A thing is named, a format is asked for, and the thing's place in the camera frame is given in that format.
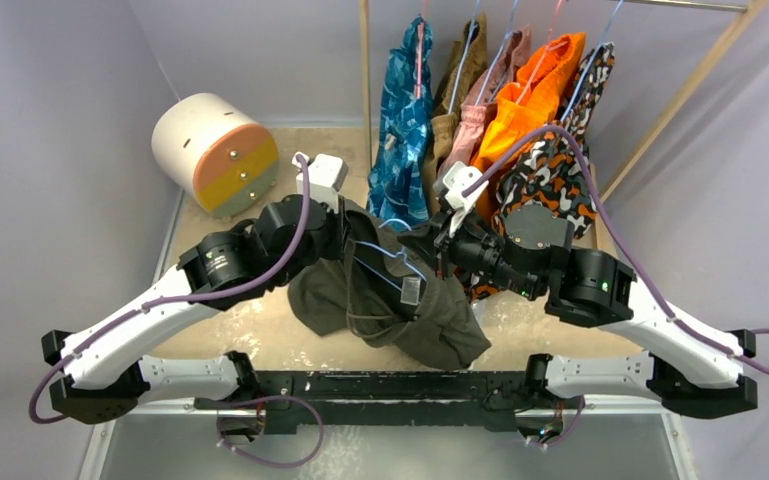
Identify olive green shorts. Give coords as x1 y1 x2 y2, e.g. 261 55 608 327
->
288 200 491 370

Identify blue hanger of camouflage shorts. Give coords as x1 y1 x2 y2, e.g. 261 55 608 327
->
560 0 625 122

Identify round pastel drawer box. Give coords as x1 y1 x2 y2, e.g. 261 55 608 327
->
151 93 279 217

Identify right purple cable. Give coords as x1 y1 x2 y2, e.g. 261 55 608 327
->
460 124 769 452

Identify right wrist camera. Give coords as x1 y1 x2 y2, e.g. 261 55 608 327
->
433 162 489 238

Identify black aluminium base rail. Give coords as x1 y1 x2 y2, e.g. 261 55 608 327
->
183 371 590 437

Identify pink shorts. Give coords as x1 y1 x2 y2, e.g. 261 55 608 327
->
436 25 531 178

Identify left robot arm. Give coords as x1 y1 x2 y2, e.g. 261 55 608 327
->
29 194 350 425

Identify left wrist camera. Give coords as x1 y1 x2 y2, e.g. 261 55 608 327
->
292 152 349 212

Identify blue hanger of brown shorts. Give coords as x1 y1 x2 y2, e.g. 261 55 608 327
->
446 0 482 114

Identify brown shorts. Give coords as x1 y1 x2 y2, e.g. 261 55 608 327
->
420 12 488 215

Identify pink hanger of orange shorts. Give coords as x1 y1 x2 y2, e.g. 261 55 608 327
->
516 0 564 105

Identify blue patterned shorts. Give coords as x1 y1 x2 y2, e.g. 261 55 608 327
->
366 16 433 226

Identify wooden clothes rack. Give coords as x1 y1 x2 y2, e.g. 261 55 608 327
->
359 1 768 200

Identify camouflage orange black shorts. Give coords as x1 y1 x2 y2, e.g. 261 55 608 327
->
466 40 616 303

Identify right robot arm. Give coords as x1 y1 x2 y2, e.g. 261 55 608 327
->
398 205 758 419

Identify light blue hanger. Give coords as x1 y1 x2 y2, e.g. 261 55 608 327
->
345 212 428 297

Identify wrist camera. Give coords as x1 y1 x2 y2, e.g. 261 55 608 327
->
292 152 349 212
433 162 489 238

